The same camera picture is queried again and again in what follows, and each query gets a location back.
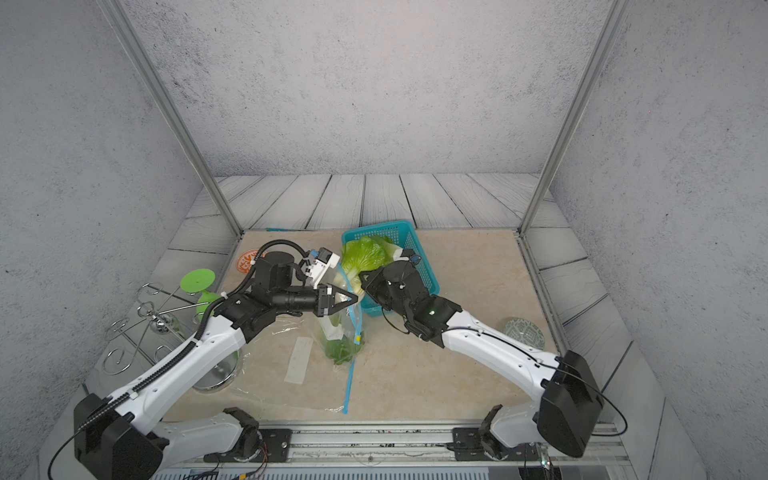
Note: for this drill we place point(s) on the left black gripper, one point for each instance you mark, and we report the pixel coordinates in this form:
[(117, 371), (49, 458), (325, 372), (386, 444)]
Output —
[(325, 300)]

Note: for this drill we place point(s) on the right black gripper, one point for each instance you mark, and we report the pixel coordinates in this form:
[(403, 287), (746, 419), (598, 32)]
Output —
[(372, 283)]

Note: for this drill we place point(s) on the clear zipper bag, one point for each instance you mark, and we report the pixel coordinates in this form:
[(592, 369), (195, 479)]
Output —
[(348, 322), (284, 366)]

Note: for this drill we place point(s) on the chinese cabbage top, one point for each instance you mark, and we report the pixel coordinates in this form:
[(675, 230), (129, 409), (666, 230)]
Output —
[(365, 254)]

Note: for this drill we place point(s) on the chinese cabbage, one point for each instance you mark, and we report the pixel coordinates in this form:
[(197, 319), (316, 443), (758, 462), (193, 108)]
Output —
[(365, 254), (343, 350)]

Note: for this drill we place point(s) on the teal plastic basket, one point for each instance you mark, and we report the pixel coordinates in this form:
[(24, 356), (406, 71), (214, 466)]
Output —
[(403, 234)]

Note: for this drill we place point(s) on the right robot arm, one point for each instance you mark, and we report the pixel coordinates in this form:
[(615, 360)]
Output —
[(566, 402)]

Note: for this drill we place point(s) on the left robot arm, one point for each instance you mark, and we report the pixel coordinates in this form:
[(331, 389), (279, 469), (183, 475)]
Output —
[(124, 436)]

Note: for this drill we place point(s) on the orange patterned bowl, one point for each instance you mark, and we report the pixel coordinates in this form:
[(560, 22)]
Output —
[(246, 260)]

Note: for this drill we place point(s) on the green plastic goblet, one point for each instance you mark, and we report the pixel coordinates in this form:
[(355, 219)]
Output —
[(198, 283)]

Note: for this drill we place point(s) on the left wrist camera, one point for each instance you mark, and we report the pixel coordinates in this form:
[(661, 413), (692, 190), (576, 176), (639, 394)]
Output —
[(317, 264)]

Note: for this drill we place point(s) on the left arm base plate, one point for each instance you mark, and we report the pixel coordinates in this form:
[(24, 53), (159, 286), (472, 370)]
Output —
[(263, 446)]

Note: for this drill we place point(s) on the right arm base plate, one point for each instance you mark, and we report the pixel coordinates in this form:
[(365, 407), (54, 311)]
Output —
[(471, 444)]

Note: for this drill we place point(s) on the metal wire cup rack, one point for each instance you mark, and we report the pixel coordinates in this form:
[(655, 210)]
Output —
[(160, 321)]

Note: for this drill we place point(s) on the right aluminium frame post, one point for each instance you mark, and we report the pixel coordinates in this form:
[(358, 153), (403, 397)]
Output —
[(590, 77)]

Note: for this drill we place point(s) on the aluminium frame post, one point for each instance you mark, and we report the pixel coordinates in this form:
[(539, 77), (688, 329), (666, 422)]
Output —
[(590, 77), (131, 44)]

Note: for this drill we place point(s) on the left aluminium frame post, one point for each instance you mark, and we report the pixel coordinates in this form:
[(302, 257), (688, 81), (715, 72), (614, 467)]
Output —
[(131, 44)]

